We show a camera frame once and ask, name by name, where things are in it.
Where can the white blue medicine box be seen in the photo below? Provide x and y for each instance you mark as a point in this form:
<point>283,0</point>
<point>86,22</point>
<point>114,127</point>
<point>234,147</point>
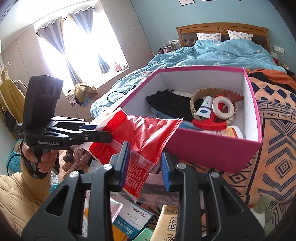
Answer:
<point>132,219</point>

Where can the beige padded jacket sleeve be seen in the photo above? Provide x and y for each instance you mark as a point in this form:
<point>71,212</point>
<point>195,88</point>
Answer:
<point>22,194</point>

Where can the white tape roll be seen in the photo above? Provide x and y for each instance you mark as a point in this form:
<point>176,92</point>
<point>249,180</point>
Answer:
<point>222,108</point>

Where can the pink grey plush toy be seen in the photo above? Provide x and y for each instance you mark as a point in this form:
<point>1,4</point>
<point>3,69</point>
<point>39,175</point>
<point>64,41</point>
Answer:
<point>76,160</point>

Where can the wooden bed headboard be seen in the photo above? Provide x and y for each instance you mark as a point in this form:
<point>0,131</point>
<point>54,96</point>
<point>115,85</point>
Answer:
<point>188,37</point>

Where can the patterned pillow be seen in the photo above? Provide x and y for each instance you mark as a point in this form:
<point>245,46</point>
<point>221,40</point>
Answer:
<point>209,36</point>
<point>239,35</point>

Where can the orange folded cloth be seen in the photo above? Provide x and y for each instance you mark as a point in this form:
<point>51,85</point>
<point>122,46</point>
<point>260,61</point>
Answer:
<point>274,77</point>

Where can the left framed flower picture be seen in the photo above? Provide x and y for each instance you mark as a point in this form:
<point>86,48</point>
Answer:
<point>186,2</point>

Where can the wall power outlet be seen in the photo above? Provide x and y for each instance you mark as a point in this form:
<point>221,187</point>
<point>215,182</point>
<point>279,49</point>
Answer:
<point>278,49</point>

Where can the orange patterned blanket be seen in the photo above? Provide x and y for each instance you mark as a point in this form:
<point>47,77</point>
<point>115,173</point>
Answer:
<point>271,172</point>

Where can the pink cardboard storage box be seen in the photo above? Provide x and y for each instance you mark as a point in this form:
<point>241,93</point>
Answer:
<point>208,150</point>

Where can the right patterned pillow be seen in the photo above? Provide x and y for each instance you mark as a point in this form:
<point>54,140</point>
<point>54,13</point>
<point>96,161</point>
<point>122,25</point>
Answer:
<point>239,35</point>

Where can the black cloth garment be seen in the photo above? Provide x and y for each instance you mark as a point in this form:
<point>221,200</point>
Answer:
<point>171,104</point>

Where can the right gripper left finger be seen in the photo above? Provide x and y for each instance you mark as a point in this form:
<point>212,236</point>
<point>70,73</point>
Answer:
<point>120,162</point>

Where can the green plush keychain toy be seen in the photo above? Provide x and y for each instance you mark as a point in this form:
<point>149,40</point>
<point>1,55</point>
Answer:
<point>263,214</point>

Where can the blue quilt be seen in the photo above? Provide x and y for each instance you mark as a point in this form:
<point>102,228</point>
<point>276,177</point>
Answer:
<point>235,53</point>

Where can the left patterned pillow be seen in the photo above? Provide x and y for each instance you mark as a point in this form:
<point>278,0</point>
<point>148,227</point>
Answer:
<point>209,36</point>

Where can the white red cream tube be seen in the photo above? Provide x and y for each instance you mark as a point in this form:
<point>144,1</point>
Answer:
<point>230,131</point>

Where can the blue window curtain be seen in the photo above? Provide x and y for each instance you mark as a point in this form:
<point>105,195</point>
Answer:
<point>76,44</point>

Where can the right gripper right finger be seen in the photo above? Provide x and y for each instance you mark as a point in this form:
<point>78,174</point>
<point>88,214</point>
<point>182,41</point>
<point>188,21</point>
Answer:
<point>171,172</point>

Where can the white blue lotion tube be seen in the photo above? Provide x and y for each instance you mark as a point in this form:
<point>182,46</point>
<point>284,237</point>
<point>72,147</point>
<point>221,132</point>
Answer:
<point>204,111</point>

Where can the red plastic bag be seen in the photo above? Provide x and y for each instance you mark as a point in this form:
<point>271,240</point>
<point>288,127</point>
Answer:
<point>147,137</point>

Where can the yellow wet wipes pack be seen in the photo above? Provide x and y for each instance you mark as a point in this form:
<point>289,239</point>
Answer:
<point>166,226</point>

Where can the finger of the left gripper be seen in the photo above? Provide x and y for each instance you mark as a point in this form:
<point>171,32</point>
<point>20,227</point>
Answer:
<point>90,136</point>
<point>88,126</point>

